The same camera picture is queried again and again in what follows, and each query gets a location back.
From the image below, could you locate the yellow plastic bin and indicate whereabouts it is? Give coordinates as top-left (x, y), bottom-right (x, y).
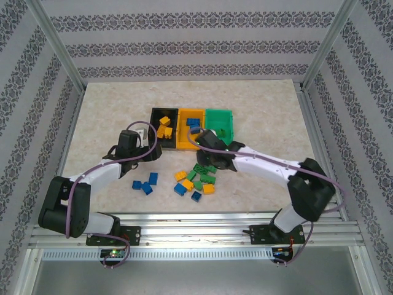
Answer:
top-left (176, 108), bottom-right (206, 151)

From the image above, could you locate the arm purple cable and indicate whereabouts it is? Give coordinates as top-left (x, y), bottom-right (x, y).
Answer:
top-left (66, 121), bottom-right (159, 270)
top-left (187, 125), bottom-right (348, 267)

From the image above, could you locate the green plastic bin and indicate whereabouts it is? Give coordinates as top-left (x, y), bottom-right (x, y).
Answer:
top-left (204, 109), bottom-right (235, 147)

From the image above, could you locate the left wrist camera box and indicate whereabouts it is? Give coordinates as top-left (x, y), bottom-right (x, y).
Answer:
top-left (134, 127), bottom-right (150, 147)

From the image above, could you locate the slotted cable duct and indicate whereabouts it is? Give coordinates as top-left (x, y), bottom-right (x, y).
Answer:
top-left (41, 248), bottom-right (274, 261)

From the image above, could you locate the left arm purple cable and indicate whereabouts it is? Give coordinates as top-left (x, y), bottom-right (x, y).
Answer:
top-left (66, 121), bottom-right (159, 270)

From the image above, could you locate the black plastic bin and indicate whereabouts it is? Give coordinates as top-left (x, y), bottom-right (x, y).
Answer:
top-left (148, 107), bottom-right (180, 151)

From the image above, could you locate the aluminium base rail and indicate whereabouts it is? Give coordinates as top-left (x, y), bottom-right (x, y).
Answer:
top-left (29, 211), bottom-right (366, 250)

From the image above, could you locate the aluminium frame post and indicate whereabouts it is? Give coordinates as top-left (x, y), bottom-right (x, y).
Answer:
top-left (302, 0), bottom-right (359, 90)
top-left (26, 0), bottom-right (86, 92)

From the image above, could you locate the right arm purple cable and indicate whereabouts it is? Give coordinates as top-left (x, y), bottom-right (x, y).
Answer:
top-left (187, 125), bottom-right (348, 267)

